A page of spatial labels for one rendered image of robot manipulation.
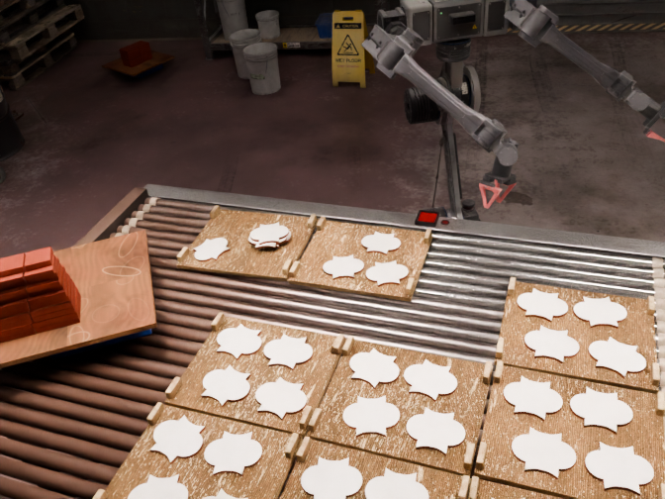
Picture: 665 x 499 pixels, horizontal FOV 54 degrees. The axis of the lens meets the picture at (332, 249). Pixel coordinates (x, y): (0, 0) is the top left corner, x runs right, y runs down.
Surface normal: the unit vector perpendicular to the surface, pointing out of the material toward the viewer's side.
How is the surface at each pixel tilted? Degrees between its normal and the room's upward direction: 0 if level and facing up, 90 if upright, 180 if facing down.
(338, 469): 0
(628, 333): 0
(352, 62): 77
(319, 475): 0
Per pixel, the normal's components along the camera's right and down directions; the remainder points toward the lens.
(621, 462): -0.09, -0.80
